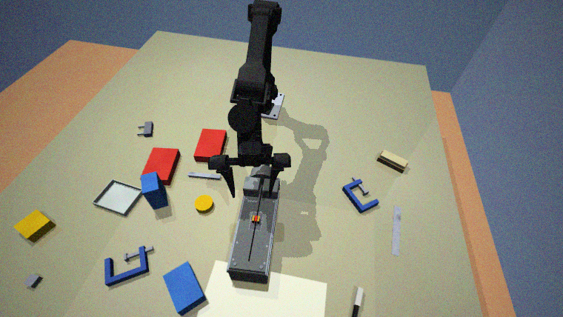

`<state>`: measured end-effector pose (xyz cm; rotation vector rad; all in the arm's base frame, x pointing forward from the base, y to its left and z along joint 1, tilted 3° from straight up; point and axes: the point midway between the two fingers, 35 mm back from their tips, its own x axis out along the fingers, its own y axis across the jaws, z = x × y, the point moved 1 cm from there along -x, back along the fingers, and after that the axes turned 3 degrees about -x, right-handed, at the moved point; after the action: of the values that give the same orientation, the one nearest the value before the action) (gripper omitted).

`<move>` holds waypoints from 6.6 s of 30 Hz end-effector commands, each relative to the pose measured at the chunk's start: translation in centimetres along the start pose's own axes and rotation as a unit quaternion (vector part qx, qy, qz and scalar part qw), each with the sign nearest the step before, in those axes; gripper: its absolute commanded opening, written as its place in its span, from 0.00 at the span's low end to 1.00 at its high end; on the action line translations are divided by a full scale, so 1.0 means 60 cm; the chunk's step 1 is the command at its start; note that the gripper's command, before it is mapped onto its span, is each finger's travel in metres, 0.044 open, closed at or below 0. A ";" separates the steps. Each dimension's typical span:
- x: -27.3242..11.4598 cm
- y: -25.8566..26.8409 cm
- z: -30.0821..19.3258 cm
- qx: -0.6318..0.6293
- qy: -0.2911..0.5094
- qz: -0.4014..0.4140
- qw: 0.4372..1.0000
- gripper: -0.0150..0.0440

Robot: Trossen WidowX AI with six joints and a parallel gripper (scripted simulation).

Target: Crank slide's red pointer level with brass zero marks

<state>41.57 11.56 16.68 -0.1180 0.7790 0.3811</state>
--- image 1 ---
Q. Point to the red rectangular block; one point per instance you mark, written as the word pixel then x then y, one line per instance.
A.
pixel 211 142
pixel 164 161

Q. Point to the blue c-clamp with grey screw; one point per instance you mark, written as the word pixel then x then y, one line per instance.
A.
pixel 110 279
pixel 347 190

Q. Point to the shallow white square tray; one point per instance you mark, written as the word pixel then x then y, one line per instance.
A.
pixel 118 197

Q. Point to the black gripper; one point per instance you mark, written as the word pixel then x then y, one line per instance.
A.
pixel 222 163

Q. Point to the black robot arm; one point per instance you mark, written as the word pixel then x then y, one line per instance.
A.
pixel 255 85

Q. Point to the yellow short cylinder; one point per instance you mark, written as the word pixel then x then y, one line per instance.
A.
pixel 204 204

